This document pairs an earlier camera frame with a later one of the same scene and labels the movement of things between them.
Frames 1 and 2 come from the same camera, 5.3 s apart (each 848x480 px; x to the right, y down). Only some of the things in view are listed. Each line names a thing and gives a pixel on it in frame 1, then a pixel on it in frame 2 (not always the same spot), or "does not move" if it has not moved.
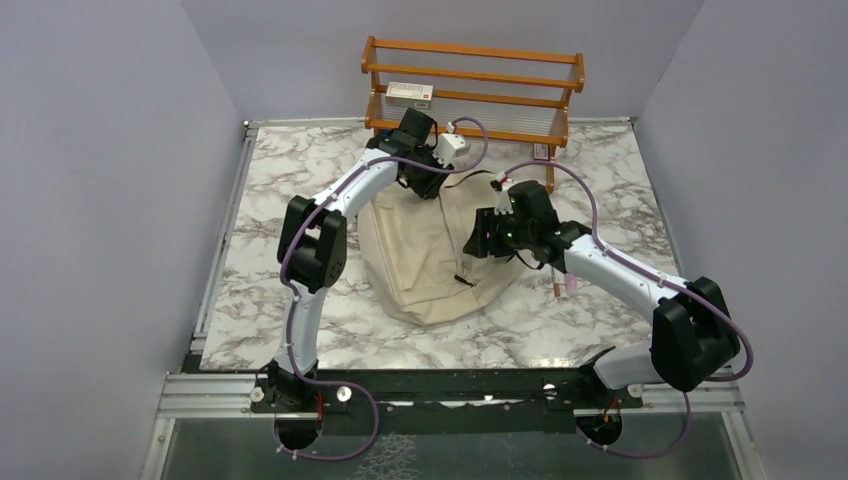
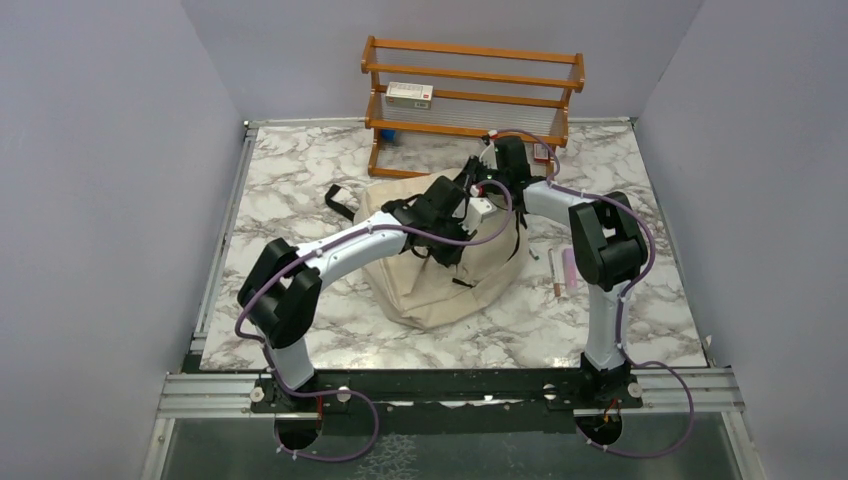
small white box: x=409 y=95 does not move
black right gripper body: x=505 y=235 -> x=478 y=172
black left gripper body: x=422 y=179 -> x=452 y=229
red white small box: x=541 y=151 does not move
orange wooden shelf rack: x=501 y=95 does not move
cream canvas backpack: x=411 y=255 does not move
